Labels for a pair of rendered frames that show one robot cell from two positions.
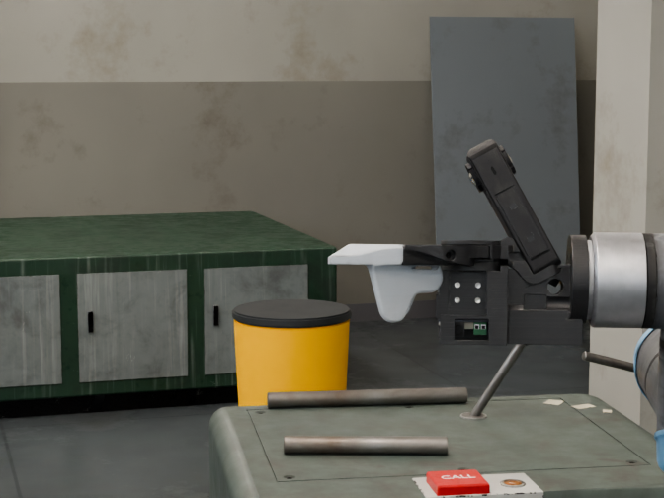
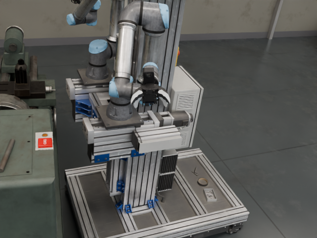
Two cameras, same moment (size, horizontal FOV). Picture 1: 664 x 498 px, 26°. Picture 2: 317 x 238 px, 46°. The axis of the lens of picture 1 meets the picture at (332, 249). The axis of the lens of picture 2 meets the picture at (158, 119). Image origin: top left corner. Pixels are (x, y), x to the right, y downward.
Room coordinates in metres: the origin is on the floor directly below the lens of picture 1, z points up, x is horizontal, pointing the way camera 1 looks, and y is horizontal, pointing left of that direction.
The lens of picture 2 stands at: (1.33, 1.26, 2.31)
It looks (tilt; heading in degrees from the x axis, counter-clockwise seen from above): 32 degrees down; 260
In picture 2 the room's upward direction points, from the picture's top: 8 degrees clockwise
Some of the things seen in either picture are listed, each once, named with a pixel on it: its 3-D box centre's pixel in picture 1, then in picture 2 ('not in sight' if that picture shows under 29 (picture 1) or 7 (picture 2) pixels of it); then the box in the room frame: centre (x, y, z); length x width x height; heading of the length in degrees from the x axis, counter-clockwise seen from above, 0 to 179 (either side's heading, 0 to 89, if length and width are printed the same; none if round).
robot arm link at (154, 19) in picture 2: not in sight; (150, 55); (1.09, -0.56, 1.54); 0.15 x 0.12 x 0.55; 175
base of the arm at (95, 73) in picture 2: not in sight; (97, 68); (1.37, -1.05, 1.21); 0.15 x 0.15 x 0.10
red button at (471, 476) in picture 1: (457, 485); (45, 143); (1.57, -0.14, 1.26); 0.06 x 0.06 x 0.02; 9
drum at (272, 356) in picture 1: (291, 404); not in sight; (5.55, 0.16, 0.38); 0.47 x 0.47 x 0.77
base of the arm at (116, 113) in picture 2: not in sight; (120, 106); (1.23, -0.57, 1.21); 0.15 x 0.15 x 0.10
